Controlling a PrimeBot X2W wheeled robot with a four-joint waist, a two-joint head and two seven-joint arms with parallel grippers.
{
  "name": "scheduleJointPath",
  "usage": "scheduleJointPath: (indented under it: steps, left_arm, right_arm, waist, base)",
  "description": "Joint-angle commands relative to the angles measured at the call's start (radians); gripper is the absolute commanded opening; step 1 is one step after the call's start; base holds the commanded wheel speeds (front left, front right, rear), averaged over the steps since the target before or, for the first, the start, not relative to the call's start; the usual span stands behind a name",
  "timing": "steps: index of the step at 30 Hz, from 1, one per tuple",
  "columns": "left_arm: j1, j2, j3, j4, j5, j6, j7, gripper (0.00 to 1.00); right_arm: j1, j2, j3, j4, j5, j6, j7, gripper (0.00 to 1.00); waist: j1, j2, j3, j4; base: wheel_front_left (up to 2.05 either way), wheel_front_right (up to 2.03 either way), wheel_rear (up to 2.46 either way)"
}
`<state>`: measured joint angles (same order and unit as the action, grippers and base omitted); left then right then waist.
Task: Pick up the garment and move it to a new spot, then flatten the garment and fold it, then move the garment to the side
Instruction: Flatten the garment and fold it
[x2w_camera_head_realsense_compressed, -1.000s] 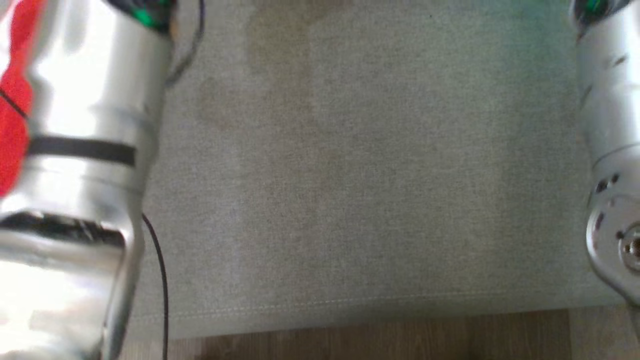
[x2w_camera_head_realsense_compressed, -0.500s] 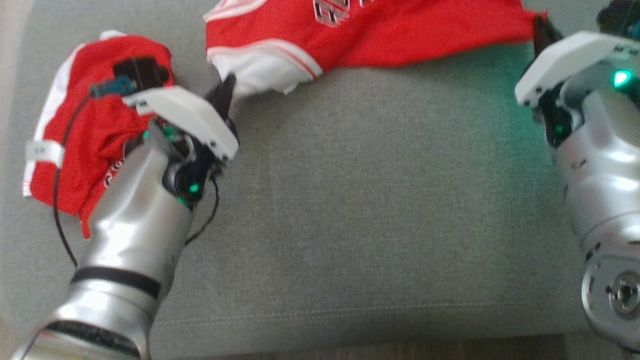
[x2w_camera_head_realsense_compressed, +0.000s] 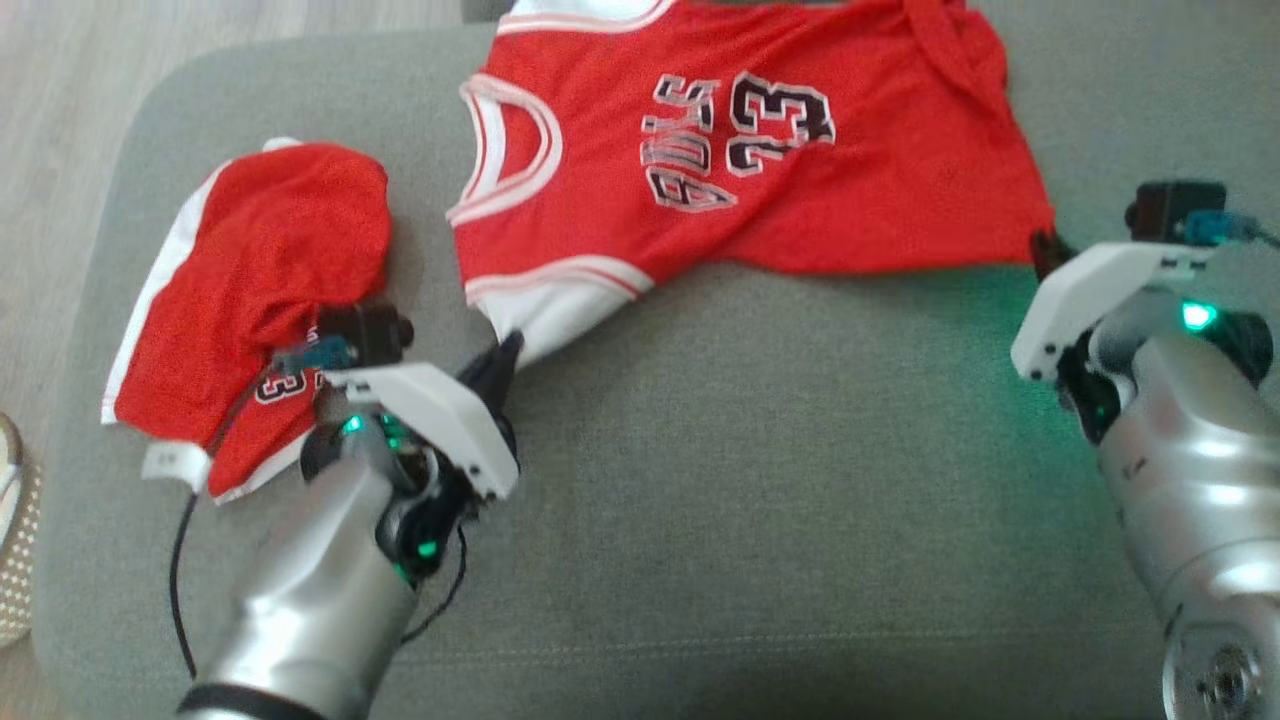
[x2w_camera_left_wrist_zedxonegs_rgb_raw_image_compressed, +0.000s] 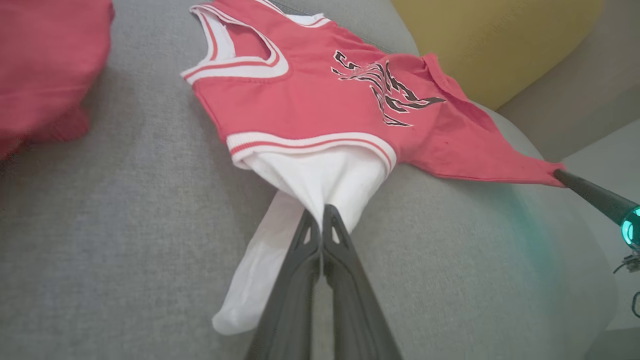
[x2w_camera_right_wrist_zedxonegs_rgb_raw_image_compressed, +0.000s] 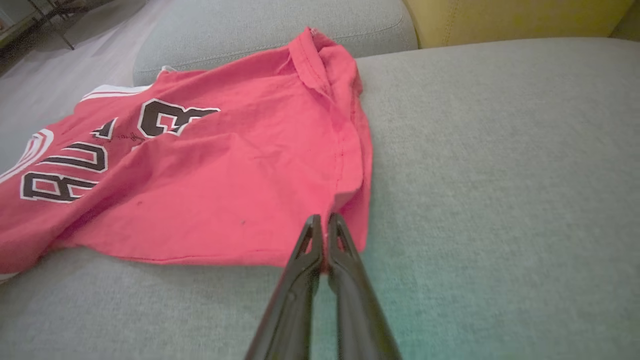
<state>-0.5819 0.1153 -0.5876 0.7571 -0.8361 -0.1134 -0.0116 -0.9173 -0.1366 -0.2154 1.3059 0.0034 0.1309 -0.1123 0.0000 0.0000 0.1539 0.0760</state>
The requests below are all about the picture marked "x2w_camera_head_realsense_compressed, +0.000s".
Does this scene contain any woven beige laundry basket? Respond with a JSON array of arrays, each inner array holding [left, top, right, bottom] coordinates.
[[0, 413, 43, 648]]

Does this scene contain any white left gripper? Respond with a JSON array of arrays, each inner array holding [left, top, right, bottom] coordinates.
[[320, 330, 527, 502]]

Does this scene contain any red basketball shorts white stripe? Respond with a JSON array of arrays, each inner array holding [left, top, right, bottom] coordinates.
[[100, 138, 392, 506]]

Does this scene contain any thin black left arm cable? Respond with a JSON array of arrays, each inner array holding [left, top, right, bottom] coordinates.
[[168, 385, 271, 681]]

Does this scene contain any grey fabric sofa seat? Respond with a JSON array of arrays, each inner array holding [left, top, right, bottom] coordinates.
[[30, 0, 1280, 720]]

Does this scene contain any white left cable label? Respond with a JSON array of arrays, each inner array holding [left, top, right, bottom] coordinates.
[[140, 440, 212, 492]]

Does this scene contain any red basketball jersey number 23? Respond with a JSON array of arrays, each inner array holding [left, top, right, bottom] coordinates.
[[446, 0, 1057, 367]]

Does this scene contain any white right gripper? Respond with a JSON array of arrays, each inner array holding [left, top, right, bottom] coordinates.
[[1010, 228, 1217, 387]]

